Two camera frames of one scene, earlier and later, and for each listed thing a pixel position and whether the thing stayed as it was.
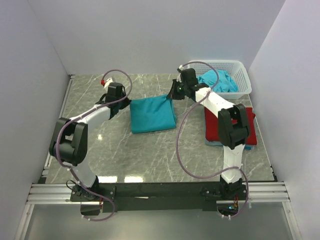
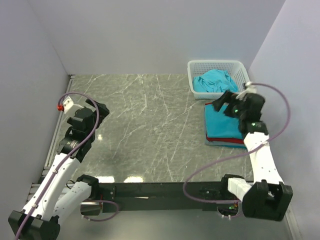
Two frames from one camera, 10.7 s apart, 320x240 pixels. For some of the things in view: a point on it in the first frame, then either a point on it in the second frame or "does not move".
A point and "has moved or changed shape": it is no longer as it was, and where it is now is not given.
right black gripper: x=173 y=94 -> x=218 y=103
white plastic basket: x=235 y=68 does not move
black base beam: x=144 y=196 does not move
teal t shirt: x=152 y=113 has moved or changed shape
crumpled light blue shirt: x=227 y=83 does not move
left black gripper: x=126 y=103 -> x=103 y=111
